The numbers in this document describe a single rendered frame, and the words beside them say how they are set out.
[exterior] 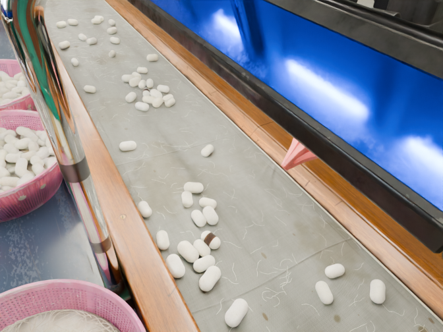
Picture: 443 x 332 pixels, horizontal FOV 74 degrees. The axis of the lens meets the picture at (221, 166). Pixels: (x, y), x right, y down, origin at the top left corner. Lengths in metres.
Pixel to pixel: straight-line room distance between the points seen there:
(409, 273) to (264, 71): 0.42
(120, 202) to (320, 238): 0.34
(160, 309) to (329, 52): 0.34
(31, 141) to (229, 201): 0.43
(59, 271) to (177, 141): 0.33
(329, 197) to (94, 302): 0.42
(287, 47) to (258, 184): 0.41
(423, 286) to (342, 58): 0.43
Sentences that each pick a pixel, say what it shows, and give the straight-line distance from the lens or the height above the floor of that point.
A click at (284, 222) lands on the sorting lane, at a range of 0.53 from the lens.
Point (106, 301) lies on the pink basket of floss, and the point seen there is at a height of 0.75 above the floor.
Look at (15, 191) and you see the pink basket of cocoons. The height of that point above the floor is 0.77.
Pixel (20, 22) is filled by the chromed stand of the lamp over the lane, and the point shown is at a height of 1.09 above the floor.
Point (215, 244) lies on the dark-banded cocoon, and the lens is 0.47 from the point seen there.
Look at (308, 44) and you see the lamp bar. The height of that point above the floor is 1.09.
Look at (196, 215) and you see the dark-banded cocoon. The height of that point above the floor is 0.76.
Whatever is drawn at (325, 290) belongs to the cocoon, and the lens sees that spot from 0.47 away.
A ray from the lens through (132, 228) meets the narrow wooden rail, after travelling 0.48.
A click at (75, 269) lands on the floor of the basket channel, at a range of 0.57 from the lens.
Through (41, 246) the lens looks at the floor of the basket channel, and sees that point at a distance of 0.62.
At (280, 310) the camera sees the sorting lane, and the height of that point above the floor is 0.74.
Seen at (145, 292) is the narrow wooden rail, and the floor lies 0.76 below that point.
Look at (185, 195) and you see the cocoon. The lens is 0.52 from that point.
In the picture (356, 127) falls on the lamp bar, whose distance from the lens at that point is 0.17.
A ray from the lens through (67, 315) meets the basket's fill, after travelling 0.48.
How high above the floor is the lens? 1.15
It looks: 43 degrees down
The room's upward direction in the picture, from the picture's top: 7 degrees clockwise
